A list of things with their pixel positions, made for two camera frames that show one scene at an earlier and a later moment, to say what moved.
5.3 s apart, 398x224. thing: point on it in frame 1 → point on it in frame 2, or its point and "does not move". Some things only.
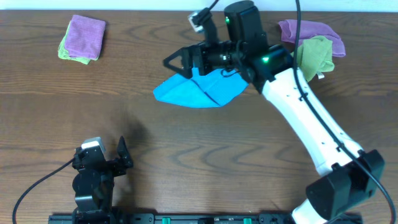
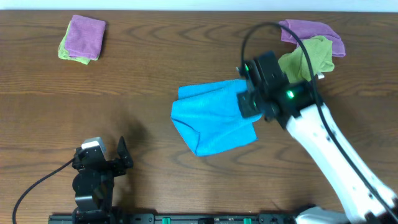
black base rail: [341, 218] does not move
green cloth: [314, 55] does not move
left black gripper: [109, 163] does not move
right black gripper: [195, 58] → [247, 104]
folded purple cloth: [84, 37] does not move
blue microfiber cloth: [212, 89] → [209, 117]
